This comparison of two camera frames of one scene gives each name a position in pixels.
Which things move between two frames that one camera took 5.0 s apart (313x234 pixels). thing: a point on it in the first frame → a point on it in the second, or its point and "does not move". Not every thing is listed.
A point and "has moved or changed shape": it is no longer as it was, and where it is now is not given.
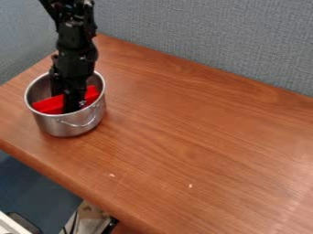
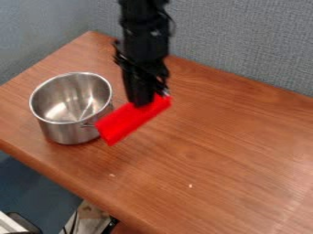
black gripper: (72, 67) → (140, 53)
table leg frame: (90, 220) does not move
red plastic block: (53, 104) → (127, 117)
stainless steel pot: (72, 123) has moved or changed shape
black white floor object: (15, 224) does not move
